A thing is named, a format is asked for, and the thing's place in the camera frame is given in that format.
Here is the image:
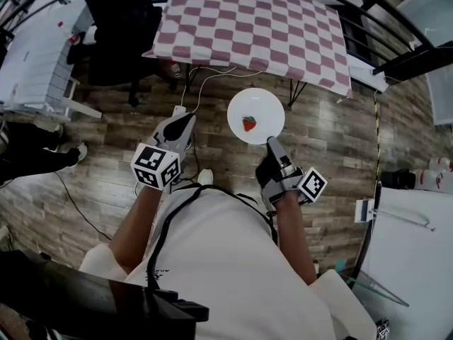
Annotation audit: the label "black wearable camera rig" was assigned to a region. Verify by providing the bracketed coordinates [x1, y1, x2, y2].
[0, 249, 210, 340]

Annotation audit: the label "white flat board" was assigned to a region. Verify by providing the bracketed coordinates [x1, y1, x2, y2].
[348, 64, 389, 94]

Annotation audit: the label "person's left forearm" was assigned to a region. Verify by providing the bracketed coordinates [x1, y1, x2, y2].
[108, 184, 164, 273]

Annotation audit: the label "black mesh office chair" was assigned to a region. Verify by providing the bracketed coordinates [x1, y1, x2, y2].
[67, 0, 178, 108]

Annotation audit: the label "black harness cable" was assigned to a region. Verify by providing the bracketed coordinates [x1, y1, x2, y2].
[147, 184, 279, 290]

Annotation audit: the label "white packs with red print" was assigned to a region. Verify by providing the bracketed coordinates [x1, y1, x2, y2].
[415, 156, 453, 191]

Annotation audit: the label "black curved metal railing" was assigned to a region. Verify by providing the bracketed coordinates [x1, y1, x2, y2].
[0, 0, 453, 83]

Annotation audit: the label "black bag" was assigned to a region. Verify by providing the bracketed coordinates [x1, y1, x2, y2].
[382, 168, 417, 191]

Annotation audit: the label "white power cable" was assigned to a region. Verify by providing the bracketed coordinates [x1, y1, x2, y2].
[180, 65, 263, 113]

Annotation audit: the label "yellow black hazard tape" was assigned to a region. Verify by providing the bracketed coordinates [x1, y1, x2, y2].
[373, 93, 384, 183]

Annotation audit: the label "white grid-cloth table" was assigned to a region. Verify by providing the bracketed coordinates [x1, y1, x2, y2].
[0, 0, 103, 120]

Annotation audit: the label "person's right forearm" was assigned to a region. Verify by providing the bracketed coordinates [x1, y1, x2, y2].
[275, 191, 318, 286]

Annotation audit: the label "white round plate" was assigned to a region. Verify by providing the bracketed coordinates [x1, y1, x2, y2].
[226, 87, 286, 146]

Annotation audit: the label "person's white shirt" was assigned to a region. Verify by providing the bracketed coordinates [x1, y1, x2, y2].
[79, 186, 376, 340]

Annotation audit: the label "red white checkered table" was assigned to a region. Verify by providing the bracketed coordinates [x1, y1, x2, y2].
[141, 0, 355, 106]

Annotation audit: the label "white wooden chair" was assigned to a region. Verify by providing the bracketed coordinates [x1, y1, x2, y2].
[0, 79, 103, 120]

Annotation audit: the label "black floor cable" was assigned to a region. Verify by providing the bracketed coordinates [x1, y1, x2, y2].
[52, 170, 113, 242]

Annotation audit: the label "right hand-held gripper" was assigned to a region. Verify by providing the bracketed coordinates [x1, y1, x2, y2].
[255, 135, 328, 207]

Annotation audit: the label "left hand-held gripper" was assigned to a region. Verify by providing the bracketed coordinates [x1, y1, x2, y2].
[130, 113, 196, 191]

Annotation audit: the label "white side table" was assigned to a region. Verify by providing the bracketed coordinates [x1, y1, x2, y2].
[353, 186, 453, 340]

